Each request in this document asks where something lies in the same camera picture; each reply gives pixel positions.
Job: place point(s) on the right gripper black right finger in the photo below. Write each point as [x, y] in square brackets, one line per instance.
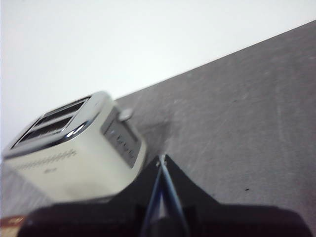
[234, 222]

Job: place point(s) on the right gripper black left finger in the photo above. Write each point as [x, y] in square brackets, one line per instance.
[98, 219]

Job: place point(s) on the cream two-slot toaster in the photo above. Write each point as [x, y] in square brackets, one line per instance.
[81, 170]

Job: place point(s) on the grey toaster lever knob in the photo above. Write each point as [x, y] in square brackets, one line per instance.
[126, 114]

